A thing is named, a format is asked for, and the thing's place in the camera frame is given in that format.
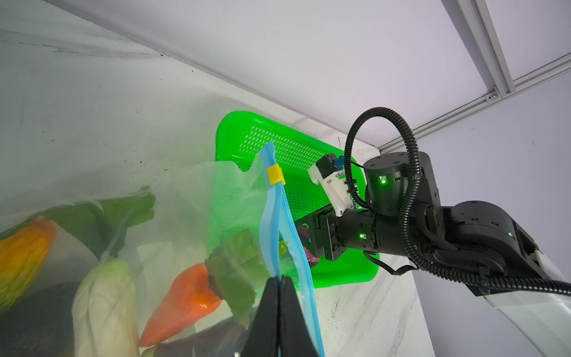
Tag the dark toy eggplant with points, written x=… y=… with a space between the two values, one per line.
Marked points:
x=227 y=338

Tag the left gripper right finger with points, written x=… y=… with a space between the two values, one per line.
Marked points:
x=295 y=340

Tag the black toy avocado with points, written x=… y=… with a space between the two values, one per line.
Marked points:
x=41 y=324

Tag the orange yellow toy corn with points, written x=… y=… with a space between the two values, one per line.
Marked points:
x=22 y=259

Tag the white toy radish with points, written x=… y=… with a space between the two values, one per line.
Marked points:
x=104 y=310

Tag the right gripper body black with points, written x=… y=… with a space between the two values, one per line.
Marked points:
x=325 y=235

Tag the orange toy carrot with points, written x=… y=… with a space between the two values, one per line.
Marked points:
x=233 y=273

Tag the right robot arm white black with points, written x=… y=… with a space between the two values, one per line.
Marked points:
x=474 y=243

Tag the clear zip top bag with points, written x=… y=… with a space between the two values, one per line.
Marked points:
x=196 y=209

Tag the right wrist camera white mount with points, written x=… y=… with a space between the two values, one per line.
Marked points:
x=328 y=172

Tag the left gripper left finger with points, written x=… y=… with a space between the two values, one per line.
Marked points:
x=264 y=336

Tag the green plastic basket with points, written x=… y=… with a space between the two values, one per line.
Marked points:
x=241 y=135

